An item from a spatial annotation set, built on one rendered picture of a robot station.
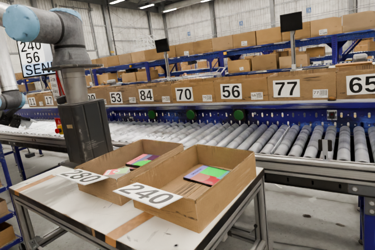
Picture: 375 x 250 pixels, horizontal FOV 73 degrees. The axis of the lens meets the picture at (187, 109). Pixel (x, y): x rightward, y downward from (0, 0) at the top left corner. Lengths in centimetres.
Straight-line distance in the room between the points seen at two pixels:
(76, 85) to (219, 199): 92
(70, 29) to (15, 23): 22
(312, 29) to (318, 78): 457
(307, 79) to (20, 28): 151
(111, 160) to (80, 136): 23
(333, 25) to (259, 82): 455
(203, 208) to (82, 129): 82
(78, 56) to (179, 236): 98
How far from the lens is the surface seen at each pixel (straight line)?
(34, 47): 238
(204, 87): 194
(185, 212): 77
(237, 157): 105
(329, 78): 170
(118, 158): 128
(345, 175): 120
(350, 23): 622
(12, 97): 180
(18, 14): 131
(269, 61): 615
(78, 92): 141
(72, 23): 142
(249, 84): 179
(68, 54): 139
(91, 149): 142
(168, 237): 78
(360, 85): 171
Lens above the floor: 121
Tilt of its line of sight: 11 degrees down
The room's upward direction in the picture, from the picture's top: 7 degrees counter-clockwise
